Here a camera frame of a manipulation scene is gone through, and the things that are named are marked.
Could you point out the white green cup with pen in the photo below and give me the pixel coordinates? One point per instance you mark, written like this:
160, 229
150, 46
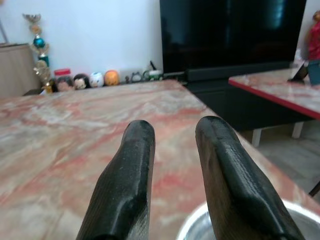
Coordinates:
154, 75

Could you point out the figurine in red dress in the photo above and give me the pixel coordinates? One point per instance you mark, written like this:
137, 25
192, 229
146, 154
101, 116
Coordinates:
314, 40

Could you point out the black phone stand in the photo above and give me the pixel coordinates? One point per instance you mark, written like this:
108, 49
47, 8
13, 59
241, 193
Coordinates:
300, 73

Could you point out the small dark figurine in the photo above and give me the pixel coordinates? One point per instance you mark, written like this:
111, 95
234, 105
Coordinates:
127, 79

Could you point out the tall gold teal trophy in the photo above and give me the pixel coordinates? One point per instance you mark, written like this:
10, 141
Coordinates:
41, 55

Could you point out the jar with red lid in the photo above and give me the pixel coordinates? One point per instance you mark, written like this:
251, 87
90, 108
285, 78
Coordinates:
62, 73

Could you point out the stainless steel bowl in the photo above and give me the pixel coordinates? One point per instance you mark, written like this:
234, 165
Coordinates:
196, 225

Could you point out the black television cabinet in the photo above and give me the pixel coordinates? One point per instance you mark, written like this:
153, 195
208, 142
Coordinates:
237, 105

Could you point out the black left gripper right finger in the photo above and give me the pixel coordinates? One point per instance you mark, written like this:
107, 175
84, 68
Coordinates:
237, 190

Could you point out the marble table with red edge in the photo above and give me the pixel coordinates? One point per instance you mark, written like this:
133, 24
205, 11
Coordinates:
280, 90

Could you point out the white round doll head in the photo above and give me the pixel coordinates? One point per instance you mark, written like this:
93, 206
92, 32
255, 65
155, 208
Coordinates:
96, 80

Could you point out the orange round doll head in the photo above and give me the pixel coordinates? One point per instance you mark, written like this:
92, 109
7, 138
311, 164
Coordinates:
111, 78

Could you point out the black haired doll head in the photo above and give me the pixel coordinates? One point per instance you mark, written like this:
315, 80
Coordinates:
81, 81

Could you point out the black flat screen television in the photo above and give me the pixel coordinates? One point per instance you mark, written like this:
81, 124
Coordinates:
225, 32

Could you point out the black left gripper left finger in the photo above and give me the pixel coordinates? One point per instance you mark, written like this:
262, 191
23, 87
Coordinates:
125, 180

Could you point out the light wooden cabinet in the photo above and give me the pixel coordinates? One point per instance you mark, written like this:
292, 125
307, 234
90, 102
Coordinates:
15, 70

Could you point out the small grey figurine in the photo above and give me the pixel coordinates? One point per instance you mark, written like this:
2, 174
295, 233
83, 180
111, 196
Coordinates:
136, 77

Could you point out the brown haired doll head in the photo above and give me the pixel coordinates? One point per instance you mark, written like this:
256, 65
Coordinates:
64, 84

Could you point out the teal container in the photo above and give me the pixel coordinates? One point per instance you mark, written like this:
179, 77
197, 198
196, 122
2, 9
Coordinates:
315, 72

